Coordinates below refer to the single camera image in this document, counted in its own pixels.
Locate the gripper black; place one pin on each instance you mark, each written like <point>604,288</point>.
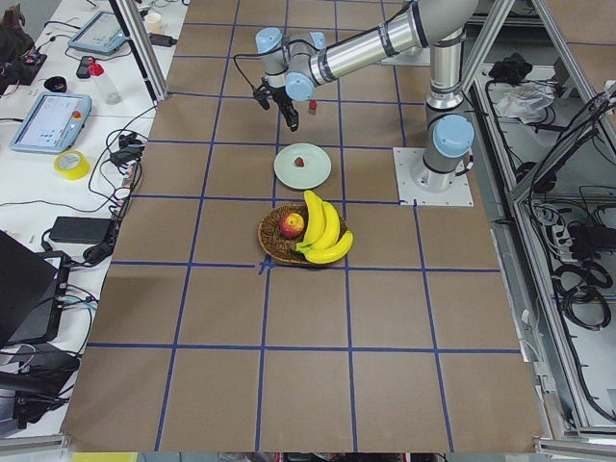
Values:
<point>281,97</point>

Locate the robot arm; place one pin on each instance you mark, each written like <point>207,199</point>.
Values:
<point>430,33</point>

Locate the light green plate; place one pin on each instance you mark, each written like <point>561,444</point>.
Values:
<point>316,171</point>

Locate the red apple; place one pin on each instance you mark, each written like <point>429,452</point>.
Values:
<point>291,225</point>

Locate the woven wicker basket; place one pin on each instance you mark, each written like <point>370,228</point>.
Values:
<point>281,248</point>

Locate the yellow banana bunch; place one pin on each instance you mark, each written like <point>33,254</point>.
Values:
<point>322,243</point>

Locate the paper cup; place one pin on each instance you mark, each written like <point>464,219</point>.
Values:
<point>154,23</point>

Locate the clear bottle red cap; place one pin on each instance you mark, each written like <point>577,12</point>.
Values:
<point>104,83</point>

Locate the teach pendant far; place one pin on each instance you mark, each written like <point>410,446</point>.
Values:
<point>102,35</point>

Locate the teach pendant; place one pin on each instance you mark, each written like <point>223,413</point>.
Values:
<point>102,35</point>
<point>53,124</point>

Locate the black phone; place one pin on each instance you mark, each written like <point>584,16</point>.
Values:
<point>83,69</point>

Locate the yellow tape roll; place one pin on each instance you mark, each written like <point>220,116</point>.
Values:
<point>72,165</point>

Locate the teach pendant near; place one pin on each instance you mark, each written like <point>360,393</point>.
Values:
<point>53,124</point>

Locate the black power adapter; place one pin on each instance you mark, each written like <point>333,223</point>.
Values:
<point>75,230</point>

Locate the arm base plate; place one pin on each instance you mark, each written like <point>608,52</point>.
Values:
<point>415,56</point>
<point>419,186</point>

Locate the aluminium frame post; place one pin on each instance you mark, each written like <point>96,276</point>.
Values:
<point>129,20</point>

